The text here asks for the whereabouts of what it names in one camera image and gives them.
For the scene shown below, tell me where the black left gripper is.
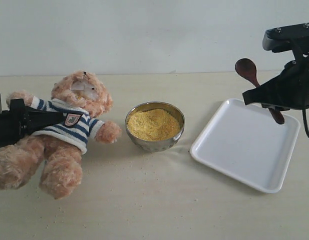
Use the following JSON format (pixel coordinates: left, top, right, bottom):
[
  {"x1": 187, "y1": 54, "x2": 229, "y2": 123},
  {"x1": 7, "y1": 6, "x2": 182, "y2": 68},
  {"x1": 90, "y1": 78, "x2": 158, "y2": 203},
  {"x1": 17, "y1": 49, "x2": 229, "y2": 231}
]
[{"x1": 0, "y1": 99, "x2": 65, "y2": 148}]

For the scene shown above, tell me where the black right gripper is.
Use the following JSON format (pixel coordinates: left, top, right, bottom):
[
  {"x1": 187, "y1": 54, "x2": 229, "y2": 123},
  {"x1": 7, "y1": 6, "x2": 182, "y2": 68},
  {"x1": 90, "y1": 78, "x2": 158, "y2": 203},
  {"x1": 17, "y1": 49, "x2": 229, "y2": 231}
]
[{"x1": 242, "y1": 53, "x2": 309, "y2": 111}]

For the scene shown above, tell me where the dark red wooden spoon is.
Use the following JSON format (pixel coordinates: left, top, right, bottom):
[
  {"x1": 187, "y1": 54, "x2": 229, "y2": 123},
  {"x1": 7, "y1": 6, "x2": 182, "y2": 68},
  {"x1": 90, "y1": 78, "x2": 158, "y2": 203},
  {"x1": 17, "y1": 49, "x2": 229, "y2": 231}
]
[{"x1": 235, "y1": 58, "x2": 285, "y2": 125}]

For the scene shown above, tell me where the teddy bear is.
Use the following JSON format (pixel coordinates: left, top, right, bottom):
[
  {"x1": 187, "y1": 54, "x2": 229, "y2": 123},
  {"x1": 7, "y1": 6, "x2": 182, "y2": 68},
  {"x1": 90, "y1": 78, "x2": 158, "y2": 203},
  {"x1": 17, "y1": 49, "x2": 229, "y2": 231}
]
[{"x1": 0, "y1": 70, "x2": 121, "y2": 199}]

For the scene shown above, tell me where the white plastic tray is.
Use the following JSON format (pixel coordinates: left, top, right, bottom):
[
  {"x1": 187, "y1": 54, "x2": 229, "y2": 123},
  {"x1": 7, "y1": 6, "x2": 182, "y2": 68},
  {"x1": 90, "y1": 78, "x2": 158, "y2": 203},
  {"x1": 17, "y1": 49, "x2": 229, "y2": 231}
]
[{"x1": 190, "y1": 98, "x2": 300, "y2": 194}]

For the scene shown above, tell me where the yellow millet grain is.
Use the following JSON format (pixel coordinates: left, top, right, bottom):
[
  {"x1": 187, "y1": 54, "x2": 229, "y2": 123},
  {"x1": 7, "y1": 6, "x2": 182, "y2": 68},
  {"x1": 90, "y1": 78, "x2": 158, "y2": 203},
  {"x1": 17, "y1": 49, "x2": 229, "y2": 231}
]
[{"x1": 127, "y1": 108, "x2": 181, "y2": 142}]

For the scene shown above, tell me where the steel bowl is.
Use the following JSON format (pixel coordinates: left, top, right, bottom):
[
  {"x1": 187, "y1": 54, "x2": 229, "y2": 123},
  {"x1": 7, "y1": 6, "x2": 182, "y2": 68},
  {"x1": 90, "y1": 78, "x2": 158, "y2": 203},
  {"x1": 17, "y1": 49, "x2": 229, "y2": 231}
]
[{"x1": 125, "y1": 101, "x2": 185, "y2": 152}]

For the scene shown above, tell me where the black cable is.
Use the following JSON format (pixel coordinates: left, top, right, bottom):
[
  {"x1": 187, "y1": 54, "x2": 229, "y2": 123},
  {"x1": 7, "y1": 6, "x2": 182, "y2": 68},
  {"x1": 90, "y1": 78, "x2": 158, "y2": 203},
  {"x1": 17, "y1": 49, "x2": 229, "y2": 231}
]
[{"x1": 289, "y1": 37, "x2": 309, "y2": 143}]

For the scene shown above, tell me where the black wrist camera on right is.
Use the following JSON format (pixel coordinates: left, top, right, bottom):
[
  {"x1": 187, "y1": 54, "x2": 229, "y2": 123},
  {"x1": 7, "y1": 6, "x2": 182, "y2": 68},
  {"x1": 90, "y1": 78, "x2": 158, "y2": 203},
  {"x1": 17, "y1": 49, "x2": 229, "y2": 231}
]
[{"x1": 262, "y1": 22, "x2": 309, "y2": 54}]

